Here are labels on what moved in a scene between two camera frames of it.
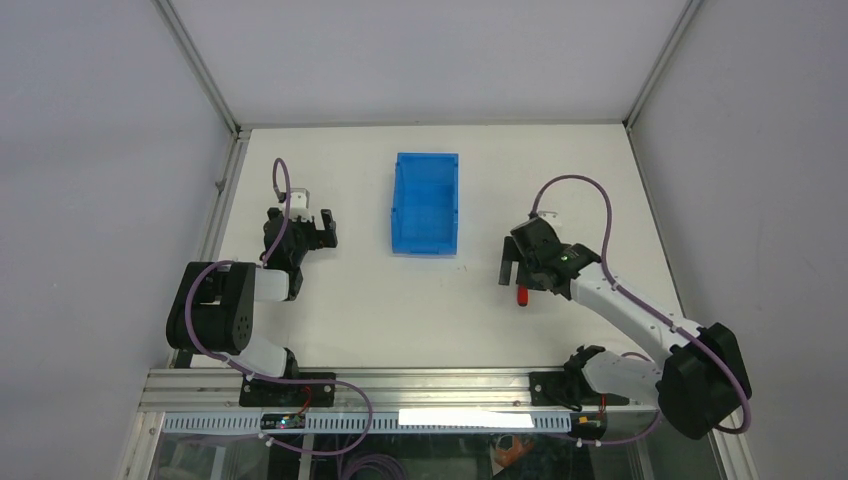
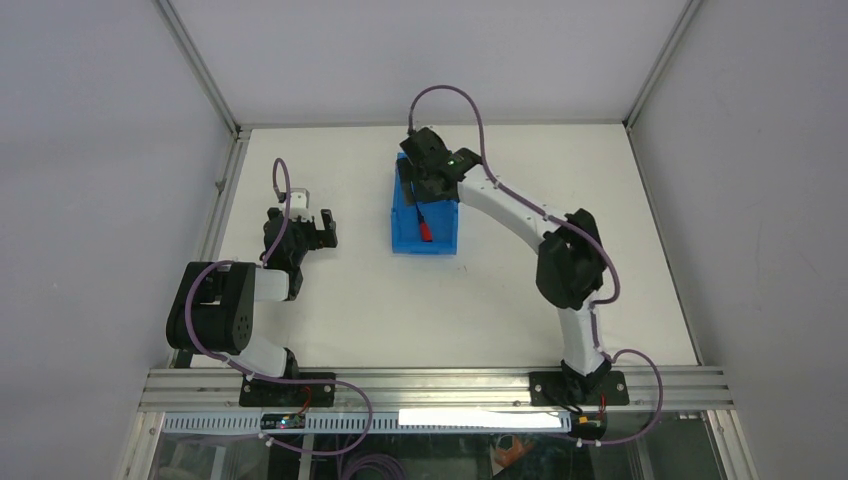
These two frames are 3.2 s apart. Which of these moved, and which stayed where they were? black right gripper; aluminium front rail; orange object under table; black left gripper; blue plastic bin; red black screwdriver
Moved: red black screwdriver; black right gripper
Stayed: aluminium front rail; blue plastic bin; orange object under table; black left gripper
